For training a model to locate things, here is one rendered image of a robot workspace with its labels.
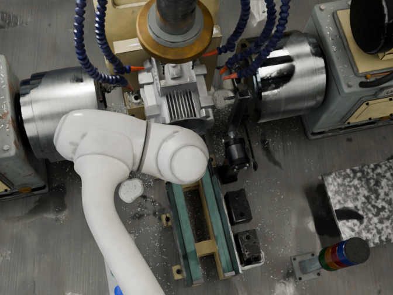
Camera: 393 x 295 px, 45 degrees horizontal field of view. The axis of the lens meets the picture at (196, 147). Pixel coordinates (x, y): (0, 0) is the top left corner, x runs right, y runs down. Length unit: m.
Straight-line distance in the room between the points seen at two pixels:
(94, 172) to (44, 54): 0.95
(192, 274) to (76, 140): 0.63
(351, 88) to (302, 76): 0.13
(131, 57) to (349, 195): 0.76
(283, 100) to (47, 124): 0.63
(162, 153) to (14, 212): 0.80
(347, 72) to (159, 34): 0.54
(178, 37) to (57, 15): 0.82
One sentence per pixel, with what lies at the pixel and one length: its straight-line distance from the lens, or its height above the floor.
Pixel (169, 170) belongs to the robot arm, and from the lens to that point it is 0.85.
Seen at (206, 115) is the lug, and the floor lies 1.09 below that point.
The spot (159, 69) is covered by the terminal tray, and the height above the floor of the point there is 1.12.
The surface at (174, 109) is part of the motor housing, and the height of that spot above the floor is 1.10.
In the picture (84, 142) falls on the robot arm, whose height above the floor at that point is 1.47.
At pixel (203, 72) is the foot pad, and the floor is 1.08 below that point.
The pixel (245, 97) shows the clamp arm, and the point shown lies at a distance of 1.15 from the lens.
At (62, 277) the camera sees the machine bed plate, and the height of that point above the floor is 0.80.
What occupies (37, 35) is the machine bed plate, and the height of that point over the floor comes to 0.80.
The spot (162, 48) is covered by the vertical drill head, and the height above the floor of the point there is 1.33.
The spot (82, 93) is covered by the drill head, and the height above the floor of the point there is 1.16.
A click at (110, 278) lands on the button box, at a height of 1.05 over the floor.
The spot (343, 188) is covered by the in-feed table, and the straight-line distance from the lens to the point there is 1.50.
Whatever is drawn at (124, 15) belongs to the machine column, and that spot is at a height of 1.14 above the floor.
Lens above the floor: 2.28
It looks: 70 degrees down
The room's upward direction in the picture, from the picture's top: 11 degrees clockwise
